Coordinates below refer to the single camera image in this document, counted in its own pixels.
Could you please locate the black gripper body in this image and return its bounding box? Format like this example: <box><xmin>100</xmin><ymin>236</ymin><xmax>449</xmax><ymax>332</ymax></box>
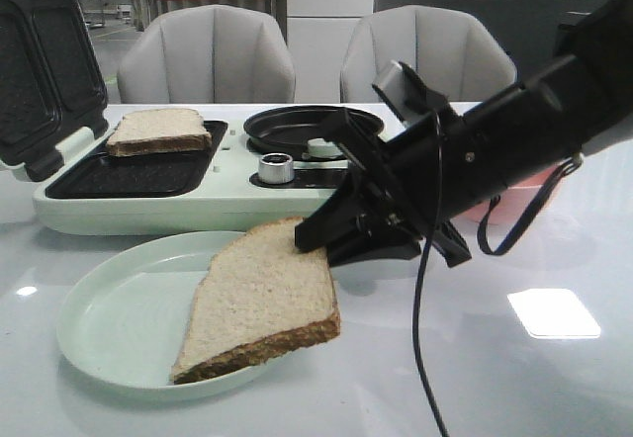
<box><xmin>318</xmin><ymin>53</ymin><xmax>585</xmax><ymax>268</ymax></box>

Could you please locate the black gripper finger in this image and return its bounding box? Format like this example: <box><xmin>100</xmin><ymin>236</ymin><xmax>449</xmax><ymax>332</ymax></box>
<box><xmin>326</xmin><ymin>231</ymin><xmax>421</xmax><ymax>267</ymax></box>
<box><xmin>295</xmin><ymin>172</ymin><xmax>390</xmax><ymax>252</ymax></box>

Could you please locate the pink bowl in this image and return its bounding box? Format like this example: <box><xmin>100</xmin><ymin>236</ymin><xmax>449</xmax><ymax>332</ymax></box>
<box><xmin>459</xmin><ymin>165</ymin><xmax>558</xmax><ymax>225</ymax></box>

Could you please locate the bread slice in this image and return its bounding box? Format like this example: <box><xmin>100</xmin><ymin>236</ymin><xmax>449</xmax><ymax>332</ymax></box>
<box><xmin>106</xmin><ymin>108</ymin><xmax>213</xmax><ymax>157</ymax></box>
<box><xmin>170</xmin><ymin>217</ymin><xmax>340</xmax><ymax>385</ymax></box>

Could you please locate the mint green sandwich maker lid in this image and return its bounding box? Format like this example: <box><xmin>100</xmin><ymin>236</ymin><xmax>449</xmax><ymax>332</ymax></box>
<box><xmin>1</xmin><ymin>0</ymin><xmax>108</xmax><ymax>182</ymax></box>

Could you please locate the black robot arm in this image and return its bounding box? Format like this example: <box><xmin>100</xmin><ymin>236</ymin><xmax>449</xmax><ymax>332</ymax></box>
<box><xmin>295</xmin><ymin>0</ymin><xmax>632</xmax><ymax>266</ymax></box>

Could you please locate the mint green breakfast maker base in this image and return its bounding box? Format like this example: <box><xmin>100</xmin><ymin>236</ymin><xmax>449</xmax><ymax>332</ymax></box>
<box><xmin>33</xmin><ymin>119</ymin><xmax>347</xmax><ymax>235</ymax></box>

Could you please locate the left silver control knob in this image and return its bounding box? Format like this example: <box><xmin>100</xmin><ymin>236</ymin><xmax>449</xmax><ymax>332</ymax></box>
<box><xmin>258</xmin><ymin>152</ymin><xmax>295</xmax><ymax>185</ymax></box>

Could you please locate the black round frying pan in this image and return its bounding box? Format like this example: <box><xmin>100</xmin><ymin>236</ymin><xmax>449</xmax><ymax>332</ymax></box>
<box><xmin>243</xmin><ymin>105</ymin><xmax>385</xmax><ymax>159</ymax></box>

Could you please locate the right grey upholstered chair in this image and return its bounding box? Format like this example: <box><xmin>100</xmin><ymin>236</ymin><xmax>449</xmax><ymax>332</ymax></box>
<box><xmin>339</xmin><ymin>5</ymin><xmax>517</xmax><ymax>103</ymax></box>

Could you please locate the grey upholstered chair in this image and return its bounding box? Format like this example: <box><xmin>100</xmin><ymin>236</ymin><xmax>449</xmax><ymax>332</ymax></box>
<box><xmin>117</xmin><ymin>5</ymin><xmax>296</xmax><ymax>104</ymax></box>
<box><xmin>339</xmin><ymin>5</ymin><xmax>517</xmax><ymax>103</ymax></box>

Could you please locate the dark kitchen counter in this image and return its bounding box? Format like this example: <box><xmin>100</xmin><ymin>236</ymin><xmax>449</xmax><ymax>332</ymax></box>
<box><xmin>379</xmin><ymin>0</ymin><xmax>632</xmax><ymax>103</ymax></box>

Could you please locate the white refrigerator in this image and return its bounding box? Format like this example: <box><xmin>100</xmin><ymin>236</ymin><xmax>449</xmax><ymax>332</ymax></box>
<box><xmin>286</xmin><ymin>0</ymin><xmax>374</xmax><ymax>104</ymax></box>

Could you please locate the left grey upholstered chair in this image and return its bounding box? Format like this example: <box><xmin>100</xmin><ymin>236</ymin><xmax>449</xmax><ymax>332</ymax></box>
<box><xmin>117</xmin><ymin>5</ymin><xmax>296</xmax><ymax>104</ymax></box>

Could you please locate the mint green round plate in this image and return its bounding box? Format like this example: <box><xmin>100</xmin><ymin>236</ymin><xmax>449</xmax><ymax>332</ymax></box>
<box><xmin>56</xmin><ymin>231</ymin><xmax>276</xmax><ymax>402</ymax></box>

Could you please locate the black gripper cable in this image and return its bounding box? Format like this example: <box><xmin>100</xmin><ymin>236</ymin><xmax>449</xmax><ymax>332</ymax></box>
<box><xmin>411</xmin><ymin>110</ymin><xmax>451</xmax><ymax>437</ymax></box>

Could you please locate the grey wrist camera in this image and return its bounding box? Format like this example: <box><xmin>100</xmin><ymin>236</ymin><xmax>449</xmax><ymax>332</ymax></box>
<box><xmin>372</xmin><ymin>60</ymin><xmax>450</xmax><ymax>129</ymax></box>

